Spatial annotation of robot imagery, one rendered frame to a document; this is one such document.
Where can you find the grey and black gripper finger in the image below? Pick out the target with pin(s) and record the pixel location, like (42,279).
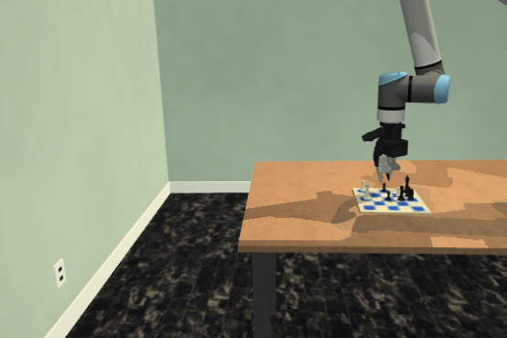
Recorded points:
(394,166)
(380,162)

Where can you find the blue and cream chessboard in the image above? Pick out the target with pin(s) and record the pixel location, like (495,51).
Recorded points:
(379,204)

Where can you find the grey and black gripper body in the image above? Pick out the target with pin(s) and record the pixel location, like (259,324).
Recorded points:
(391,140)

